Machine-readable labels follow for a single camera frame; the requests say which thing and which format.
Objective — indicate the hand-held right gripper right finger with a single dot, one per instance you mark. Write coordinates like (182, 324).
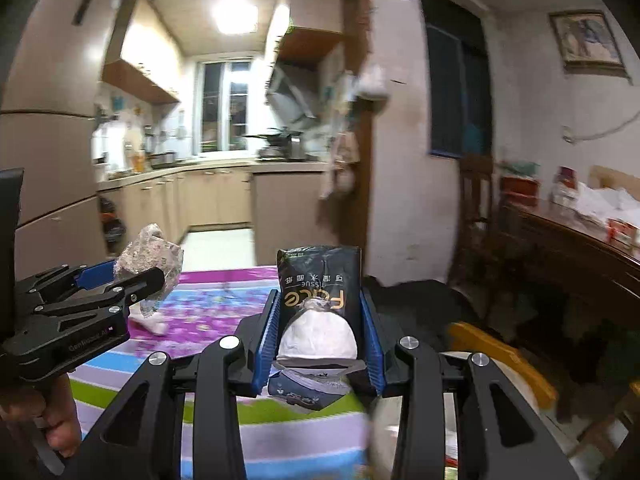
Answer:
(372, 350)

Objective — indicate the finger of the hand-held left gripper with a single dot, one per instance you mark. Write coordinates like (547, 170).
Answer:
(97, 272)
(135, 285)

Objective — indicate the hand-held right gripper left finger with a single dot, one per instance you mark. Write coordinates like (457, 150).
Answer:
(267, 345)

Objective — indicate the clear plastic bag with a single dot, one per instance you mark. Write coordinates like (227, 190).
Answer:
(155, 255)

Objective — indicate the black tissue packet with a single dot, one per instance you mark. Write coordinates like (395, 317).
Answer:
(310, 270)

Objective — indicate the person's left hand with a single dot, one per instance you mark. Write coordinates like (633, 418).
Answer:
(65, 420)

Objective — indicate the white fuzzy sock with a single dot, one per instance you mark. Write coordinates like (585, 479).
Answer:
(152, 325)

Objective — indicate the black plastic bag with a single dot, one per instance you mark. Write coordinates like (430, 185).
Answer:
(112, 225)

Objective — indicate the beige refrigerator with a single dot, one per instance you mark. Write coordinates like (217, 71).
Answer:
(50, 160)

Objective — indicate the yellow wooden chair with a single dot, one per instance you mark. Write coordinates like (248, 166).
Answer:
(490, 345)

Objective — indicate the orange drink bottle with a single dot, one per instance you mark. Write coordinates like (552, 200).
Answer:
(138, 160)

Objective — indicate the beige kitchen cabinets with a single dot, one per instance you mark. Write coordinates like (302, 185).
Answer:
(220, 195)

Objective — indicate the dark wooden chair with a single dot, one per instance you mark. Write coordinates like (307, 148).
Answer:
(475, 200)

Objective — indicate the hanging beige bag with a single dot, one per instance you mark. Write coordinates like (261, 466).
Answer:
(342, 165)

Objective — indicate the kitchen window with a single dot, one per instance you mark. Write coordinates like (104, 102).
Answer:
(225, 105)

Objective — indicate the black cooking pan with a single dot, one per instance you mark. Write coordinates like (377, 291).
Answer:
(275, 137)

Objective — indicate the dark wooden table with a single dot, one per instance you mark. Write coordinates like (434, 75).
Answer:
(560, 260)

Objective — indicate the red plastic container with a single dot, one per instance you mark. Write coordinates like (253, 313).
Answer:
(520, 185)

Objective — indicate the steel range hood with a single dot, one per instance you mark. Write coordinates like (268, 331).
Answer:
(290, 95)

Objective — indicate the white plastic bag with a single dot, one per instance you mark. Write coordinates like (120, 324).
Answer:
(600, 205)

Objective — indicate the dark window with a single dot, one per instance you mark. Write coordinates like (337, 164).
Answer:
(455, 85)

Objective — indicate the red white box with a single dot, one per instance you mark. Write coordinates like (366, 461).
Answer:
(624, 232)

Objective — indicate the square ceiling light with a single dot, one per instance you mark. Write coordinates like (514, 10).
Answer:
(236, 17)

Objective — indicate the wooden wall cabinets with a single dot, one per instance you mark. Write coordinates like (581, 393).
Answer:
(140, 75)

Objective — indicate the framed wall picture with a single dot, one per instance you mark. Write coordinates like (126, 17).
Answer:
(585, 40)

